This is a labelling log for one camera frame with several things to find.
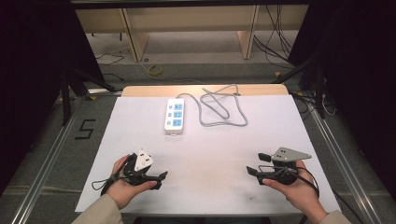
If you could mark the person's right hand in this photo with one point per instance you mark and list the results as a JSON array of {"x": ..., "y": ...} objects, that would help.
[{"x": 299, "y": 189}]

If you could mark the black metal stand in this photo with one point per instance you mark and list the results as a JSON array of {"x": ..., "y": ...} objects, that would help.
[
  {"x": 73, "y": 87},
  {"x": 311, "y": 77}
]

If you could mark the aluminium floor rail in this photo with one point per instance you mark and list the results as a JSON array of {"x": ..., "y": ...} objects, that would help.
[
  {"x": 46, "y": 161},
  {"x": 345, "y": 161}
]

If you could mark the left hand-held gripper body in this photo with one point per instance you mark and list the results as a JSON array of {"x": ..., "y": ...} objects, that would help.
[{"x": 142, "y": 161}]

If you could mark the white table cover sheet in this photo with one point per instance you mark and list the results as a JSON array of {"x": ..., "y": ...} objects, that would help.
[{"x": 211, "y": 161}]

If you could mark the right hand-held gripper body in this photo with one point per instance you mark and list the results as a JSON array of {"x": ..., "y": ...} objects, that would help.
[{"x": 285, "y": 165}]

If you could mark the light wooden bench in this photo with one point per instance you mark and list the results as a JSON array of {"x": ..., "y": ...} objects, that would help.
[{"x": 190, "y": 18}]

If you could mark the dark curtain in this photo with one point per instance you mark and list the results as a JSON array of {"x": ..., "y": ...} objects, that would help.
[
  {"x": 361, "y": 77},
  {"x": 31, "y": 77}
]

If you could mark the white power strip blue sockets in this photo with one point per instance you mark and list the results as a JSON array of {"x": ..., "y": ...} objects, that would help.
[{"x": 174, "y": 116}]

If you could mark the person's left hand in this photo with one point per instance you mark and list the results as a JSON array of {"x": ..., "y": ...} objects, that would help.
[{"x": 124, "y": 189}]

